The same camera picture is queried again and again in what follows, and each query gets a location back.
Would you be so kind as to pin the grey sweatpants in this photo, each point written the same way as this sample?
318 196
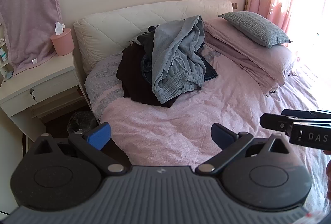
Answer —
175 58

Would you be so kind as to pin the grey checked pillow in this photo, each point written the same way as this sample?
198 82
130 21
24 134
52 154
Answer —
253 26

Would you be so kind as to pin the dark blue jeans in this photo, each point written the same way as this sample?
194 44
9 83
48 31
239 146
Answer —
209 71

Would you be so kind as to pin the folded pink duvet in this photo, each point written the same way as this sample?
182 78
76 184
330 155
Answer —
227 40

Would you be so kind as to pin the pink tissue holder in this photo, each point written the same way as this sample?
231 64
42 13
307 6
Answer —
62 43

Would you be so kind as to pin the person's right hand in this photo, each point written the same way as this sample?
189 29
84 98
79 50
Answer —
329 177

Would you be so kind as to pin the cream nightstand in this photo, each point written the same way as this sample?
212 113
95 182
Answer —
38 76

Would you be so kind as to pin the drawer key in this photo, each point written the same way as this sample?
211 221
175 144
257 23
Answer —
32 94

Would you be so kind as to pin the pink towel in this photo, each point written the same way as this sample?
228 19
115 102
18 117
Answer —
28 14

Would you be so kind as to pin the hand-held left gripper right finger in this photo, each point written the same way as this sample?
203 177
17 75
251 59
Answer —
221 136

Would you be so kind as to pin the waste bin with bag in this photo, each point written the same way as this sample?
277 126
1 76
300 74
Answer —
80 122

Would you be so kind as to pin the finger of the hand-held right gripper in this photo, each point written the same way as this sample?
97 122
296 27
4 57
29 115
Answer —
275 123
305 113

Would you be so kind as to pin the white bottle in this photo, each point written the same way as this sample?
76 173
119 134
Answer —
3 54

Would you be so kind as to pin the white tissue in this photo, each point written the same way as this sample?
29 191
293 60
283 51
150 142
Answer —
59 28

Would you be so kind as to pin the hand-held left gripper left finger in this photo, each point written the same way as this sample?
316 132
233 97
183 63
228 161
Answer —
99 136

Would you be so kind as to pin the white shelf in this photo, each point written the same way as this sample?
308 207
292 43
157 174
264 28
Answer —
5 69

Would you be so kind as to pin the pink pillow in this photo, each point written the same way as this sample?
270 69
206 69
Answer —
281 61

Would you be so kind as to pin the white quilted headboard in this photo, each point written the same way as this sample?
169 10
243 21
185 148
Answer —
116 22

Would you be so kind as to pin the pink bed sheet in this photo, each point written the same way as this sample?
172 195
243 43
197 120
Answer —
181 115

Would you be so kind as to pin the dark grey garment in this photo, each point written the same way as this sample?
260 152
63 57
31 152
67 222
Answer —
146 42

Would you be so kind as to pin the dark maroon garment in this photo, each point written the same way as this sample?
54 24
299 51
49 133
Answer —
132 76

